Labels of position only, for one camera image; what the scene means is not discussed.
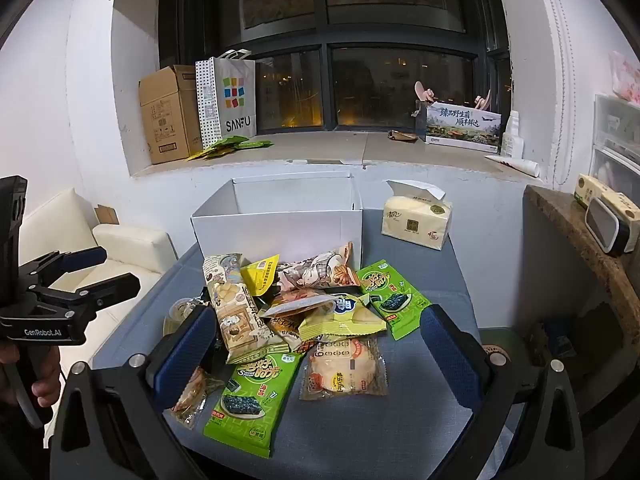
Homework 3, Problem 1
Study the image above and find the person's left hand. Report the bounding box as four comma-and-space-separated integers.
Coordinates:
0, 345, 62, 409

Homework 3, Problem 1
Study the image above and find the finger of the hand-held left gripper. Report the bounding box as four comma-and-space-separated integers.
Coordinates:
20, 247, 108, 287
27, 272, 142, 323

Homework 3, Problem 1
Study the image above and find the small clear snack packet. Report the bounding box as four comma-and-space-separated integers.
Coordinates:
169, 366, 210, 430

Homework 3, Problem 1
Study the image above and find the brown cardboard box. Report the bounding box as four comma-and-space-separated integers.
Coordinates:
138, 65, 204, 165

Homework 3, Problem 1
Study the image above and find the brown stone counter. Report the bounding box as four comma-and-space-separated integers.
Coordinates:
524, 184, 640, 361

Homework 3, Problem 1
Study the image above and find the white shopping bag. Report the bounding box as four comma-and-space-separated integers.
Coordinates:
195, 49, 257, 149

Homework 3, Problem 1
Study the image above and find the white tube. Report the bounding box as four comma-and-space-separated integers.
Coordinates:
483, 154, 540, 177

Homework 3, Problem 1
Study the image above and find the white plastic bottle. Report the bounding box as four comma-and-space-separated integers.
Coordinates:
501, 110, 525, 159

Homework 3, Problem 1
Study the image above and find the white cardboard box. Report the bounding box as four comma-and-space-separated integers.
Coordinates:
190, 171, 364, 277

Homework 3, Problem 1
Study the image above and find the cream tissue pack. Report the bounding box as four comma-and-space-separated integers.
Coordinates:
381, 179, 453, 252

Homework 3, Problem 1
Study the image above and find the pink floral cloth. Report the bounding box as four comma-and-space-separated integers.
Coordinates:
607, 50, 640, 104

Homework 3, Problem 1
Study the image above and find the round clear-lidded cup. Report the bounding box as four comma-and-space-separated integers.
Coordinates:
164, 297, 203, 336

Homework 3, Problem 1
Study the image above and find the dark framed window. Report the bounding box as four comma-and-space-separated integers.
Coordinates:
158, 0, 512, 137

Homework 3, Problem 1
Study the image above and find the landscape print box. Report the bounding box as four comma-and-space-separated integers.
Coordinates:
424, 102, 503, 154

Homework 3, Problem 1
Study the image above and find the orange brown snack packet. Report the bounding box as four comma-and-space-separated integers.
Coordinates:
257, 292, 337, 354

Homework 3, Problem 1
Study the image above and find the cartoon print snack packet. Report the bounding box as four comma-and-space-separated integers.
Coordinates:
274, 241, 362, 295

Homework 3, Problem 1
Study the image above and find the tall beige snack packet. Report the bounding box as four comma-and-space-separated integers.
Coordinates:
202, 252, 291, 365

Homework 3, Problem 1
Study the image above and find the white black-screen device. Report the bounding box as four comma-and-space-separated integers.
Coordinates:
584, 195, 639, 255

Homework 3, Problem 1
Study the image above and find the yellow-green snack packet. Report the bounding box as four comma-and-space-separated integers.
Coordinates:
298, 294, 388, 344

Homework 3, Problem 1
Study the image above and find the clear plastic drawer unit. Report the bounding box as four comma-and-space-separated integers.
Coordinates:
590, 92, 640, 197

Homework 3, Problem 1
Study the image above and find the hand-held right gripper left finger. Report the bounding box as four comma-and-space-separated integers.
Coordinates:
47, 304, 221, 480

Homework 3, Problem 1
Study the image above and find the cream green tissue box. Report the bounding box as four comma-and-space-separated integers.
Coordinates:
574, 174, 640, 222

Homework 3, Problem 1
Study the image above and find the green seaweed snack packet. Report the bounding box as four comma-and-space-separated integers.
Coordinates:
356, 259, 432, 342
202, 351, 307, 459

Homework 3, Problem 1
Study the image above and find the small yellow snack packet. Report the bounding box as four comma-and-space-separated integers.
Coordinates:
240, 255, 281, 297

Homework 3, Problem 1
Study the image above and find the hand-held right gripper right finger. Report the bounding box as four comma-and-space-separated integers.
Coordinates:
422, 304, 587, 480

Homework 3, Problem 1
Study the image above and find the cream leather sofa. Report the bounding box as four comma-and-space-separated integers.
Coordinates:
19, 188, 179, 282

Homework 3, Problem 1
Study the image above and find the clear rice cracker packet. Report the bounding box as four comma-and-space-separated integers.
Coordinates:
299, 336, 389, 401

